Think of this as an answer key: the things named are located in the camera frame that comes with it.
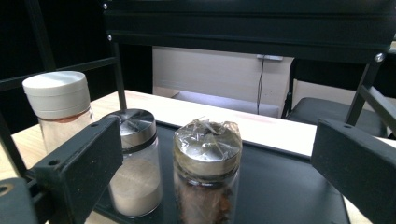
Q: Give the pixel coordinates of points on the black metal two-tier rack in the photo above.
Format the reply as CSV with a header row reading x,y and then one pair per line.
x,y
249,28

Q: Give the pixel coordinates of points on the white wall socket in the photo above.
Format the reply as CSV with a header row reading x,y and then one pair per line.
x,y
270,57

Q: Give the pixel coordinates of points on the white-lid glass jar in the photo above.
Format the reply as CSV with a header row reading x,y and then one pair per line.
x,y
56,93

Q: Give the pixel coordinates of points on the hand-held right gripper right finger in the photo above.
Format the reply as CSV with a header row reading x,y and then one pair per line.
x,y
358,161

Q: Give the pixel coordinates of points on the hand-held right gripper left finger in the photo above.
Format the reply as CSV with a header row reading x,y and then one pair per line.
x,y
81,158

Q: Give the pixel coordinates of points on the film-wrapped lid jar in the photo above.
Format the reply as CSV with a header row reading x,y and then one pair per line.
x,y
207,155

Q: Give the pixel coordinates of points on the black chair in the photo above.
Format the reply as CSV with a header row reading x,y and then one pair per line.
x,y
323,113

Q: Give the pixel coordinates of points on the silver-lid jar of white powder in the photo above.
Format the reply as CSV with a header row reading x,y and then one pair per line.
x,y
140,180

